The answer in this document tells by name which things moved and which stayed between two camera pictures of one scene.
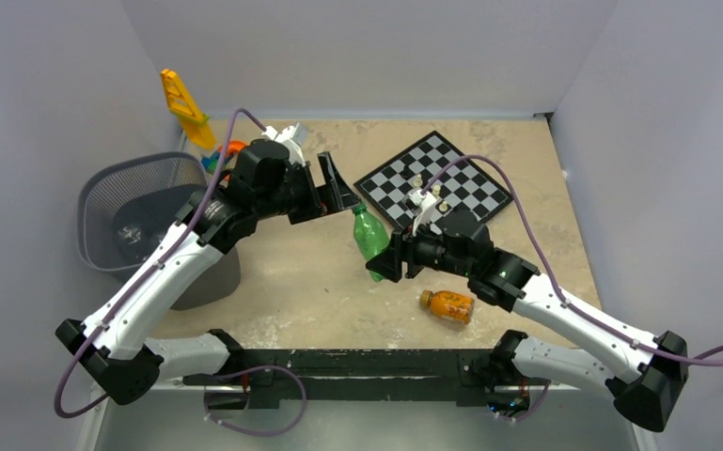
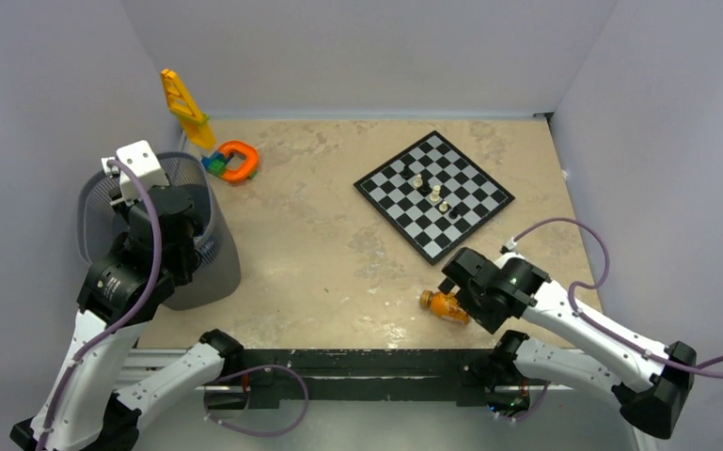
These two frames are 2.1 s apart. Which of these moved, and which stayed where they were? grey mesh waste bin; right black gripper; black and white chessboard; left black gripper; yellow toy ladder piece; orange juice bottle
Moved: right black gripper; left black gripper
Stayed: grey mesh waste bin; black and white chessboard; orange juice bottle; yellow toy ladder piece
